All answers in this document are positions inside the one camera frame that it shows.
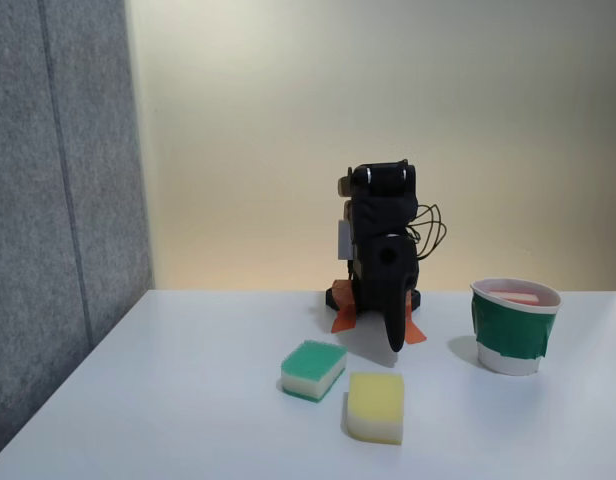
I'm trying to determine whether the green and white sponge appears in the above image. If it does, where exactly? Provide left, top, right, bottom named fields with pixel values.
left=280, top=338, right=349, bottom=405

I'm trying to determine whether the white cup with green tape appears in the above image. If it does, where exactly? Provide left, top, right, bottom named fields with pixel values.
left=470, top=277, right=564, bottom=377

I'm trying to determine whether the yellow and white sponge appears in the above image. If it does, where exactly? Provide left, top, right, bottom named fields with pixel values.
left=345, top=371, right=406, bottom=446

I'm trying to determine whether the white wall socket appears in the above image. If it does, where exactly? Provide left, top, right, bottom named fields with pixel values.
left=336, top=219, right=355, bottom=261

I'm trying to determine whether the grey felt partition panel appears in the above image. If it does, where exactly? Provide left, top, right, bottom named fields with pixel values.
left=0, top=0, right=155, bottom=454

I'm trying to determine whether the red and white sponge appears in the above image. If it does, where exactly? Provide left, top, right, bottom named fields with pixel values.
left=486, top=288, right=540, bottom=306

